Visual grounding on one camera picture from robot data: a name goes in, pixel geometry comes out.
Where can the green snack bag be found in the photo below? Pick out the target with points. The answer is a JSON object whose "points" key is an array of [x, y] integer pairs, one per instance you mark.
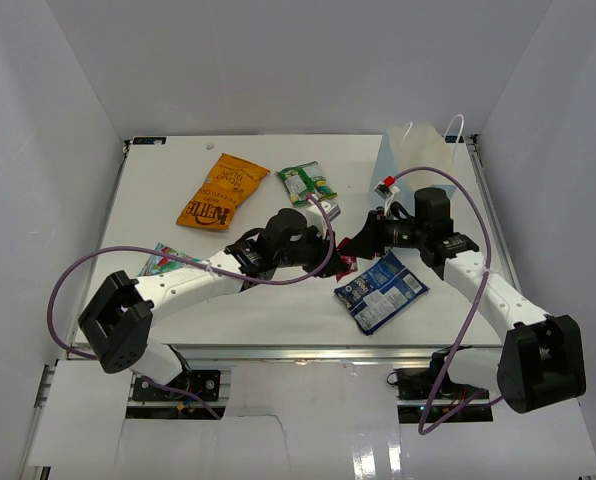
{"points": [[303, 180]]}

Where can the black label sticker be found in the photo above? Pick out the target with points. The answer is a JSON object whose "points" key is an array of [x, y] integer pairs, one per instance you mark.
{"points": [[149, 140]]}

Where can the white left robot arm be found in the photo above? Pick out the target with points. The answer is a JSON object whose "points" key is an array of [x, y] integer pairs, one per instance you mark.
{"points": [[118, 318]]}

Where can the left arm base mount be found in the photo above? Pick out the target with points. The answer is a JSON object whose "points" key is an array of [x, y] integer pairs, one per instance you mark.
{"points": [[203, 383]]}

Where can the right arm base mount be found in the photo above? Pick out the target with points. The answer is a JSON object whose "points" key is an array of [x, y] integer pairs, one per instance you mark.
{"points": [[416, 384]]}

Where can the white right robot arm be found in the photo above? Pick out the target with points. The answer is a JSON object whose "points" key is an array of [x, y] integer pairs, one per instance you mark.
{"points": [[541, 360]]}

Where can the orange potato chips bag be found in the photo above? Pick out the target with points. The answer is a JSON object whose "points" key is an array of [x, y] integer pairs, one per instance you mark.
{"points": [[229, 183]]}

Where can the white front cardboard panel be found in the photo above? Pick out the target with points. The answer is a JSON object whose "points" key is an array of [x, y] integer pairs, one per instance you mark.
{"points": [[285, 421]]}

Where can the light blue paper bag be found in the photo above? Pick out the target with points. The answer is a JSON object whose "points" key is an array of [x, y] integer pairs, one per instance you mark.
{"points": [[416, 145]]}

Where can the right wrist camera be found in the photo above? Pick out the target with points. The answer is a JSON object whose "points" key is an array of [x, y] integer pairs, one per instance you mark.
{"points": [[387, 190]]}

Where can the red candy packet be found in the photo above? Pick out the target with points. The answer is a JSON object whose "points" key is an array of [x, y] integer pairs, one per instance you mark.
{"points": [[351, 265]]}

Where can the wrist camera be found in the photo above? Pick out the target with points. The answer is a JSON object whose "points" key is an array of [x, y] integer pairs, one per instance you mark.
{"points": [[387, 190], [319, 211]]}

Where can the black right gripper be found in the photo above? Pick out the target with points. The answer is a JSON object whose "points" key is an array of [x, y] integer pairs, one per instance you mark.
{"points": [[373, 238]]}

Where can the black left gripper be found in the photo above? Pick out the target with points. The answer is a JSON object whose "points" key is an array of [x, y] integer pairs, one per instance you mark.
{"points": [[323, 249]]}

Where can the blue cookie bag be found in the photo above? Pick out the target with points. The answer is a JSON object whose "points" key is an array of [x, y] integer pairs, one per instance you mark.
{"points": [[380, 293]]}

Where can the teal Fox's mint bag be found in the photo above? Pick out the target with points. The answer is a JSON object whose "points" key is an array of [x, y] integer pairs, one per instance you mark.
{"points": [[156, 265]]}

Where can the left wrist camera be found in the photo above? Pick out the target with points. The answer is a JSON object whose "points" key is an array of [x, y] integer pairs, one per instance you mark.
{"points": [[319, 211]]}

